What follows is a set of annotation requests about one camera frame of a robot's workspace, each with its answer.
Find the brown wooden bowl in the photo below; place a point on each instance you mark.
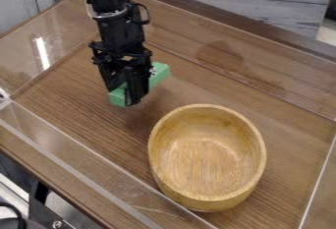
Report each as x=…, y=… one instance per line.
x=206, y=156

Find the green rectangular block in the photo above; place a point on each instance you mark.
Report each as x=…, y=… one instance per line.
x=160, y=73

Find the black metal table leg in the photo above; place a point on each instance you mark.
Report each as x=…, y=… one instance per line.
x=40, y=213

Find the clear acrylic tray walls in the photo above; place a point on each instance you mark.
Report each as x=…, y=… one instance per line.
x=84, y=146

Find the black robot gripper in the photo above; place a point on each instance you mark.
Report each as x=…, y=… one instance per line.
x=120, y=52

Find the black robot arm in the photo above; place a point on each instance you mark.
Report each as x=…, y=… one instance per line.
x=108, y=5

